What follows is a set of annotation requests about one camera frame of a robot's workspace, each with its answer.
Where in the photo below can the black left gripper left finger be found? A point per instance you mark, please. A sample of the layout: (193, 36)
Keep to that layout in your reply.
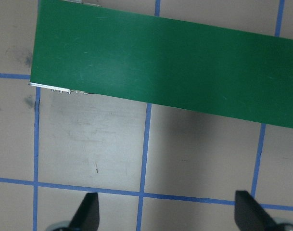
(87, 216)

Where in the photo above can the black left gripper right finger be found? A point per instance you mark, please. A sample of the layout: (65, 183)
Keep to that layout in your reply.
(249, 214)

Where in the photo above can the green conveyor belt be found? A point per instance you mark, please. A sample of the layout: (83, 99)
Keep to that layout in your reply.
(163, 61)

